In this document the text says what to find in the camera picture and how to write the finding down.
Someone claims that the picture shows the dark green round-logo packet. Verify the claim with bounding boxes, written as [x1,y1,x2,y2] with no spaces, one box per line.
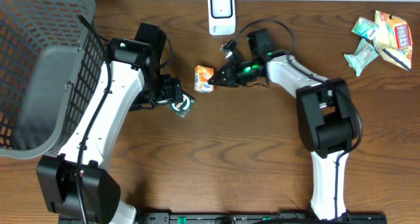
[169,93,196,118]

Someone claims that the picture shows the small orange box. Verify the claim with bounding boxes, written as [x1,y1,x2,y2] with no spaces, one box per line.
[194,65,214,93]

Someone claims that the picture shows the teal wet wipes pack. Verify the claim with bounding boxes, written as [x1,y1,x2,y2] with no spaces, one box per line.
[344,39,379,77]

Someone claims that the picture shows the small teal packet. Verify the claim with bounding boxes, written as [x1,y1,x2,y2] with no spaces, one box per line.
[351,17,379,41]

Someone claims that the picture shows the yellow snack bag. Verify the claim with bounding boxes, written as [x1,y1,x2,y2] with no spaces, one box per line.
[373,11,413,72]

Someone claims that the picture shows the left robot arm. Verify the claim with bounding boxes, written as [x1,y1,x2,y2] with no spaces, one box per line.
[37,36,183,223]

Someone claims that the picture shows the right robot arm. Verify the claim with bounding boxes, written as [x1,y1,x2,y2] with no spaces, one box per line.
[208,29,361,221]

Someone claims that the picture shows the white barcode scanner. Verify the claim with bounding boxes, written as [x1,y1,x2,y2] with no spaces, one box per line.
[207,0,236,35]

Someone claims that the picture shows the grey plastic shopping basket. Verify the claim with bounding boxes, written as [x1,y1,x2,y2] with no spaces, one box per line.
[1,0,104,160]

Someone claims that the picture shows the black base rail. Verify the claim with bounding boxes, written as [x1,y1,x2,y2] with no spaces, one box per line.
[58,212,388,224]

